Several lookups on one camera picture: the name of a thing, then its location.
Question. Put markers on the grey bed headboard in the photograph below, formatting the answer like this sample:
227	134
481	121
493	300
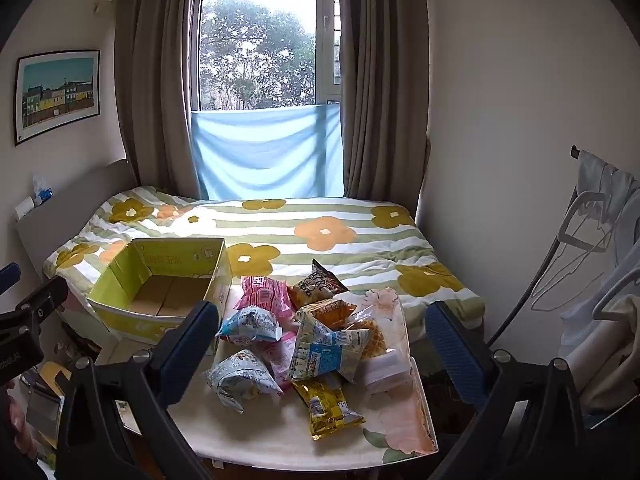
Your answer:
49	226

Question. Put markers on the window with white frame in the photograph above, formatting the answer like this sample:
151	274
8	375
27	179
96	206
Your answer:
256	54

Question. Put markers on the clothes rack with hangers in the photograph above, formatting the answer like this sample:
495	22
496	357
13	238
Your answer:
589	279

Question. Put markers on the right brown curtain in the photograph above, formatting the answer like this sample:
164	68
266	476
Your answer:
385	82

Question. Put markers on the brown curtain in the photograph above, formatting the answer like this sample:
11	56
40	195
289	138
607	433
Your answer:
153	94
385	82

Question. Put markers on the left brown curtain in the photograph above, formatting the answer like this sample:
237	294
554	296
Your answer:
153	94

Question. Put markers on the floral striped bed quilt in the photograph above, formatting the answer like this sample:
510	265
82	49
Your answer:
366	245

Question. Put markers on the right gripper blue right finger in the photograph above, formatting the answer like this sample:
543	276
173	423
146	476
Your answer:
462	354

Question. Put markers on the clear waffle packet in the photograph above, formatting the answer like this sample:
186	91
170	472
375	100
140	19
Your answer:
385	361

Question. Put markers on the orange snack bag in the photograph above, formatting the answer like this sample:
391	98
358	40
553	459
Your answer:
332	312

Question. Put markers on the light blue snack bag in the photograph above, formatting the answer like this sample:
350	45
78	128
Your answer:
249	325

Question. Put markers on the dark brown snack bag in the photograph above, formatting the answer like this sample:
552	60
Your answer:
319	284

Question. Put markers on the pink snack bag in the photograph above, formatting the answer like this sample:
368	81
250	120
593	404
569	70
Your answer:
268	294

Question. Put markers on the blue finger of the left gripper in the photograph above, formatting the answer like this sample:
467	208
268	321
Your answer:
9	276

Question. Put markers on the yellow snack packet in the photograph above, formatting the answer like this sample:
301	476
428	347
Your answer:
328	409

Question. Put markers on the pink white snack packet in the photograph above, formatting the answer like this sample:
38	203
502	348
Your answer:
278	356

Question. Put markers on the cream blue snack bag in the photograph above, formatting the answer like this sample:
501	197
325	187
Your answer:
319	350

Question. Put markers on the tissue pack on headboard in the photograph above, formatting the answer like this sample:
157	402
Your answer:
42	191

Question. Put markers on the person's left hand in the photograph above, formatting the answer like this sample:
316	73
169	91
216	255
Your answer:
20	432

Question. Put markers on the green cardboard box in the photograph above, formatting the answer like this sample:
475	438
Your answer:
153	283

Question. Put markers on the framed houses picture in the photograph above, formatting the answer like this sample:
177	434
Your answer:
53	90

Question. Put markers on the light blue window cloth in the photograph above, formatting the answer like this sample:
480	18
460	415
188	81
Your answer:
285	152

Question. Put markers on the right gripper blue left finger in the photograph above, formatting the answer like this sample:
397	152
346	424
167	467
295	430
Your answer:
179	353

